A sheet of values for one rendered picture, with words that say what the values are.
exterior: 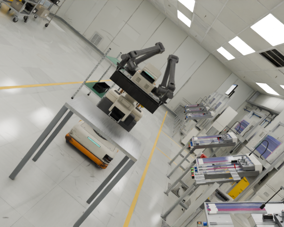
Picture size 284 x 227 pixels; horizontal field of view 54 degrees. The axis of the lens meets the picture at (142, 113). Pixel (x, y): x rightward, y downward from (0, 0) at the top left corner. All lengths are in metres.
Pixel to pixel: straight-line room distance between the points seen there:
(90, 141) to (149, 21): 9.54
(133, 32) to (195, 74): 3.20
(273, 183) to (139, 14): 10.03
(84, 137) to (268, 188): 2.29
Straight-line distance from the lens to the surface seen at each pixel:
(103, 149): 3.40
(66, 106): 2.19
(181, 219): 3.54
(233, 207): 2.81
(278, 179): 3.78
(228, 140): 5.06
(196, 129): 8.31
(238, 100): 12.47
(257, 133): 5.10
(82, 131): 3.41
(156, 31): 12.36
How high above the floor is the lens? 1.50
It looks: 11 degrees down
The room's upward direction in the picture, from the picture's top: 40 degrees clockwise
